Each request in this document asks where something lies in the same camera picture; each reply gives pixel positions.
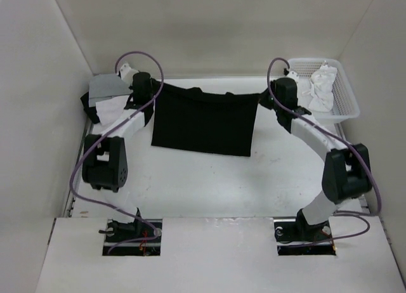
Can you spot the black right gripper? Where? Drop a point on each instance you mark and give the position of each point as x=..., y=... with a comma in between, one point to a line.
x=262, y=99

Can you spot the black tank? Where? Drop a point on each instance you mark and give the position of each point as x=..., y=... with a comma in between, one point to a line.
x=192, y=120
x=89, y=111

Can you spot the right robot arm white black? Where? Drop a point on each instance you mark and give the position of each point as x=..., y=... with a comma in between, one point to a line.
x=346, y=173

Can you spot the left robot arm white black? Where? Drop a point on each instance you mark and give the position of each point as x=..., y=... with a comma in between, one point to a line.
x=105, y=167

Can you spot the grey folded tank top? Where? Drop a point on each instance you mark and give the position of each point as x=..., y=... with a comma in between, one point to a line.
x=106, y=86

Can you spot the white folded tank top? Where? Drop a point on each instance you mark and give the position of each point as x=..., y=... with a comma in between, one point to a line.
x=108, y=111

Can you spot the black folded tank top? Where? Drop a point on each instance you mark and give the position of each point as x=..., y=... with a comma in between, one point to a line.
x=89, y=111

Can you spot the white crumpled tank top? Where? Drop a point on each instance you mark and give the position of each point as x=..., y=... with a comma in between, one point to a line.
x=317, y=89

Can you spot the white plastic laundry basket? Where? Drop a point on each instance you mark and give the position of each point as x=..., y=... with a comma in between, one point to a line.
x=344, y=106

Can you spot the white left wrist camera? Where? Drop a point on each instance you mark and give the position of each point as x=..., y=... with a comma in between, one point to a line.
x=126, y=73

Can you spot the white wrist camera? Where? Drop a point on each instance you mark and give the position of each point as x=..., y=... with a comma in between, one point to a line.
x=126, y=73
x=289, y=73

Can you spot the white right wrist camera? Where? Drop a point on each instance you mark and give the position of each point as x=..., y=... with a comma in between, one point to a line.
x=289, y=73

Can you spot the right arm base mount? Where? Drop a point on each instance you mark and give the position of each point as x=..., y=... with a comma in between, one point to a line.
x=315, y=241

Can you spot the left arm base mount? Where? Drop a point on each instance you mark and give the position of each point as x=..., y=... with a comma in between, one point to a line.
x=131, y=239

